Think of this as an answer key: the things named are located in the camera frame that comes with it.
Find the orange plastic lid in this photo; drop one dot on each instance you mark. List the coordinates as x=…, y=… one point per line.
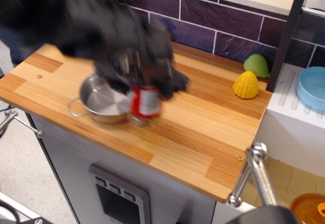
x=309, y=208

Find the small steel pot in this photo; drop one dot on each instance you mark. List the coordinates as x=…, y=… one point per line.
x=102, y=103

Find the black vertical shelf post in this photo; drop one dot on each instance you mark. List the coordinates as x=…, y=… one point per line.
x=290, y=27

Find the left chrome towel bar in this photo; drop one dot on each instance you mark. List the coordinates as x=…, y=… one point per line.
x=13, y=115

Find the almond jar with red label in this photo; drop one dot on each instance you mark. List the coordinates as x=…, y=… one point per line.
x=144, y=105

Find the grey toy oven panel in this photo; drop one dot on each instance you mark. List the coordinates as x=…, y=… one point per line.
x=120, y=201

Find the white toy sink counter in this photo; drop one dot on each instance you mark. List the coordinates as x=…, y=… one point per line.
x=293, y=131

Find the yellow toy corn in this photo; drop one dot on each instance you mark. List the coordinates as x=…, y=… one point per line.
x=246, y=85

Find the light blue plastic bowl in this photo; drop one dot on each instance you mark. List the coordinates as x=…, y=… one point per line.
x=310, y=87

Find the green toy pear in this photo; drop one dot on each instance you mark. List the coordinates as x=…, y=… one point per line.
x=257, y=64

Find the person in blue jeans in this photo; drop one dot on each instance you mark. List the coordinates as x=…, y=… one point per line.
x=20, y=48

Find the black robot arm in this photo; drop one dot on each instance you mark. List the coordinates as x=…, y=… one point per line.
x=88, y=29

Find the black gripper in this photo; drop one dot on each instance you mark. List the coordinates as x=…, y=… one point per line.
x=148, y=65

